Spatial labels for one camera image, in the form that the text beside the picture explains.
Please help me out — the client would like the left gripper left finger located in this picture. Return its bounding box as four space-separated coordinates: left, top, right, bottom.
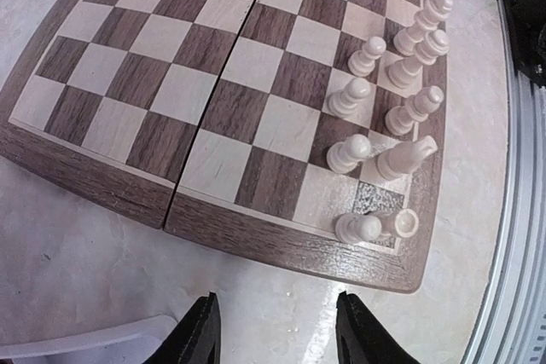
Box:
144 292 221 364

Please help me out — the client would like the white plastic tray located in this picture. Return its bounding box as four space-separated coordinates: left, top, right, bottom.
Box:
1 315 177 363

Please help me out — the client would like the white chess piece tall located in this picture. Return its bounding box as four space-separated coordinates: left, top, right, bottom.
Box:
386 29 450 89

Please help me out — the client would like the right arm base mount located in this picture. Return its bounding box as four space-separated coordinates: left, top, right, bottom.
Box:
502 0 545 87

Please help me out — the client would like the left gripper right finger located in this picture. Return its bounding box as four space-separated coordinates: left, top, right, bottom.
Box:
335 292 419 364

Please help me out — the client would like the white chess rook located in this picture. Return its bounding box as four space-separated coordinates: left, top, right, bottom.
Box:
371 208 420 240

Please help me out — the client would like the wooden chess board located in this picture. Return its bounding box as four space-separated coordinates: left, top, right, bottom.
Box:
1 0 448 293

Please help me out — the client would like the white chess pawn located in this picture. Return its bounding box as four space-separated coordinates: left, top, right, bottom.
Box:
327 77 371 118
334 213 382 244
326 134 372 174
347 37 386 78

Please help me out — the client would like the aluminium front rail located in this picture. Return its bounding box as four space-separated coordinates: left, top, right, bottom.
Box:
462 0 546 364

